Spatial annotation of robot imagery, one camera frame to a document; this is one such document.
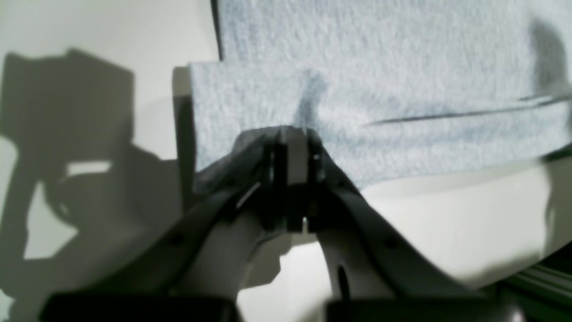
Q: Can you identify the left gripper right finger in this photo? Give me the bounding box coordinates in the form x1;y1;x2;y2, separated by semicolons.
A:
286;127;523;322

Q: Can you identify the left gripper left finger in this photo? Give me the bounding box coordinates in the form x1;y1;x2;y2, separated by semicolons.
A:
40;128;286;322

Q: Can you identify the grey T-shirt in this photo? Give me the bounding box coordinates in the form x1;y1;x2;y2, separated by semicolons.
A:
189;0;571;191

